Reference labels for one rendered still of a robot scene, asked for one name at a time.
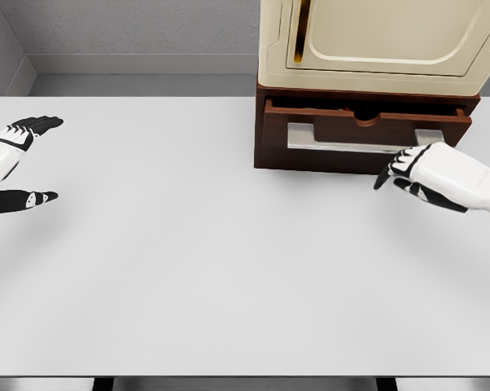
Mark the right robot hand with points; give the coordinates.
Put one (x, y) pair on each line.
(444, 171)

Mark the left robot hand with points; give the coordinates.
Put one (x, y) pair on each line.
(9, 148)

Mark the brown wooden drawer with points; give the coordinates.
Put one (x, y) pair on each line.
(351, 130)

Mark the cream cabinet door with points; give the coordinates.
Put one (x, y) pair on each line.
(391, 32)

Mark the brown wooden cabinet base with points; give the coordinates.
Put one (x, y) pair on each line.
(294, 161)

